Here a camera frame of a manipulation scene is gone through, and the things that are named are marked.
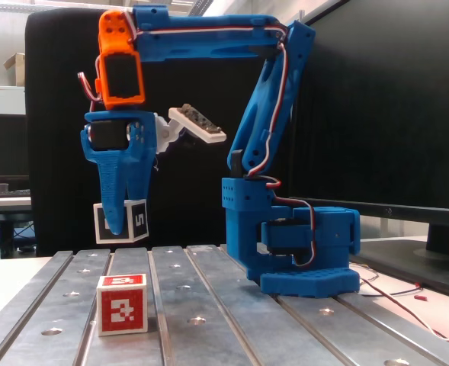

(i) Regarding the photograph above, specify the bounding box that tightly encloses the black cube with white five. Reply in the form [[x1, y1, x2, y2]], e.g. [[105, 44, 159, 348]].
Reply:
[[93, 197, 149, 245]]

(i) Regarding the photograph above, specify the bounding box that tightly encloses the red cube with white marker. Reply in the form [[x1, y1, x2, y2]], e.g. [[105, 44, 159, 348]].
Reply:
[[96, 273, 149, 337]]

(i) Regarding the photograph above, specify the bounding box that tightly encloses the blue gripper, black servo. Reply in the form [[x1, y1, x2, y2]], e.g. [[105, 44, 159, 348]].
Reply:
[[80, 110, 159, 236]]

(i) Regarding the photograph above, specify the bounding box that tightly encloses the red and white cable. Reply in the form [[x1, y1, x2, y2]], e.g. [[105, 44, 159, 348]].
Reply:
[[355, 262, 449, 344]]

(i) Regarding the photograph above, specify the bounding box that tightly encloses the white cabinet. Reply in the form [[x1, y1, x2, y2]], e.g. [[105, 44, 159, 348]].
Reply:
[[0, 85, 26, 115]]

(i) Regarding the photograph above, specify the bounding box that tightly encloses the white background desk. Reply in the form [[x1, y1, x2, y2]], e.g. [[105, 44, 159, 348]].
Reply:
[[0, 196, 34, 260]]

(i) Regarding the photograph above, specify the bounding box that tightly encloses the slotted metal base plate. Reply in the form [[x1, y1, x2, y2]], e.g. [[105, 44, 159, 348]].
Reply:
[[0, 243, 449, 366]]

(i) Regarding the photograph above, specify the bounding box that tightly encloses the brown cardboard box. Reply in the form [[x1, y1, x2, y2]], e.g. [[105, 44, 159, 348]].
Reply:
[[2, 52, 26, 87]]

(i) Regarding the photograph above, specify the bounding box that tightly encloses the small black background monitor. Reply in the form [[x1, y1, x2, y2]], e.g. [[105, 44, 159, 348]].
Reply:
[[0, 113, 30, 180]]

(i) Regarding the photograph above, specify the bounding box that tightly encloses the thin dark cable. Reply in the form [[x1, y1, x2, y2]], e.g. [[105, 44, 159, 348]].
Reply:
[[361, 284, 425, 297]]

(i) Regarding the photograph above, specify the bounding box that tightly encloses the large black computer monitor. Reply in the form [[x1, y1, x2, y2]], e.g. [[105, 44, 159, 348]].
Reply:
[[290, 0, 449, 300]]

